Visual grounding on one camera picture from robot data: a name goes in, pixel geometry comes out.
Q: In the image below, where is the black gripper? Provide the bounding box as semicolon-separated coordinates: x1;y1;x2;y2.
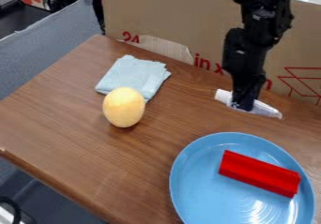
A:
222;28;268;112

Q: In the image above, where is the white toothpaste tube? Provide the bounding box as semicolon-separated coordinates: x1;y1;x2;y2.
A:
214;89;283;119

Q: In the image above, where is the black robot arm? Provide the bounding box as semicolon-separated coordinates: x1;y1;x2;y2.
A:
222;0;295;112

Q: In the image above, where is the light blue folded cloth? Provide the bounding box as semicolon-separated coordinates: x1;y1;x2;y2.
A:
95;55;172;101

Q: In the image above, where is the blue plate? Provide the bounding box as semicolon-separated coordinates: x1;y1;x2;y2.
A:
170;132;316;224

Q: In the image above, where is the cardboard box with red print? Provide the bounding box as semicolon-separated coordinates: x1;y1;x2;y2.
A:
103;0;321;107

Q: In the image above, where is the yellow lemon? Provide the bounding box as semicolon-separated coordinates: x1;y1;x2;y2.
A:
103;87;146;127

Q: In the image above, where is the red plastic block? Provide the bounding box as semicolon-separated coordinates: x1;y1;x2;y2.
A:
218;150;301;198

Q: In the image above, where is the grey fabric partition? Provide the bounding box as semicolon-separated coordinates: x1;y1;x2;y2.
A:
0;0;102;100

